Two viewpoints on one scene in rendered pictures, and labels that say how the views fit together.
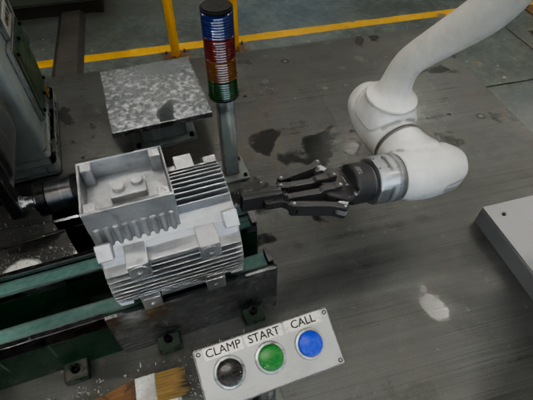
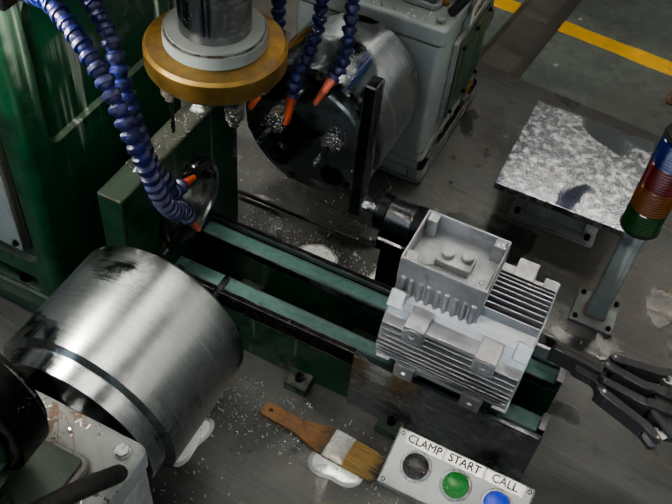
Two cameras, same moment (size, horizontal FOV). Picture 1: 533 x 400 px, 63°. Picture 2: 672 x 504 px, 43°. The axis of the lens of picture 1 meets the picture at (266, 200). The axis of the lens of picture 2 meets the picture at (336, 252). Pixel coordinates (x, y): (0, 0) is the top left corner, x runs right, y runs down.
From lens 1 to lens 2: 0.50 m
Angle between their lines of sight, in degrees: 26
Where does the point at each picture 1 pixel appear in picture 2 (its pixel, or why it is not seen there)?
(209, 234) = (492, 352)
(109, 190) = (439, 250)
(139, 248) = (425, 317)
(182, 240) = (466, 339)
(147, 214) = (453, 294)
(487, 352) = not seen: outside the picture
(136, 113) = (537, 177)
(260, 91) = not seen: outside the picture
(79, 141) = (460, 161)
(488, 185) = not seen: outside the picture
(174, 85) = (607, 169)
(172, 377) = (368, 456)
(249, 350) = (443, 464)
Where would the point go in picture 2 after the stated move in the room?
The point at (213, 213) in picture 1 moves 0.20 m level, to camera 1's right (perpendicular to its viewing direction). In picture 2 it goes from (512, 337) to (642, 440)
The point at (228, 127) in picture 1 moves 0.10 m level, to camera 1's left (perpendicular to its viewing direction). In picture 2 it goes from (621, 263) to (571, 228)
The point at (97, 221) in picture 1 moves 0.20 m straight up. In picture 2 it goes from (410, 270) to (435, 157)
